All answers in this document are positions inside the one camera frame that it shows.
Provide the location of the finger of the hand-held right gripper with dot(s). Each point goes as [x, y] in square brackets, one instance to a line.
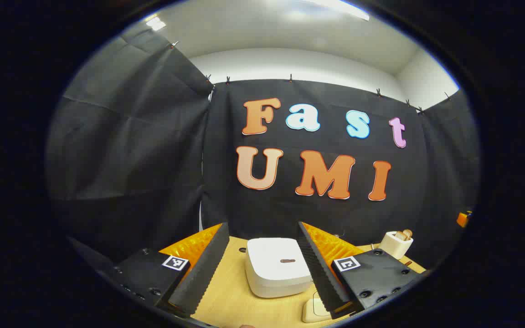
[463, 219]

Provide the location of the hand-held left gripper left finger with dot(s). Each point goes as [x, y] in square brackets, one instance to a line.
[203, 273]

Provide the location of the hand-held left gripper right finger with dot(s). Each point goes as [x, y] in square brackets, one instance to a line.
[319, 273]

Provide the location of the white rice cooker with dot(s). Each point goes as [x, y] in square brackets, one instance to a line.
[271, 278]

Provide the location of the toasted bread slice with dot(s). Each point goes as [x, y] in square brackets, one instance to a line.
[400, 235]
[408, 233]

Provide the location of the black backdrop cloth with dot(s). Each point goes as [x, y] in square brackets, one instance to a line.
[290, 214]

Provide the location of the cream white toaster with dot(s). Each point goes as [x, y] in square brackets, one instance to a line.
[393, 246]

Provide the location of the ceiling light panel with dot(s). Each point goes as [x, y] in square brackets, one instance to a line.
[155, 23]

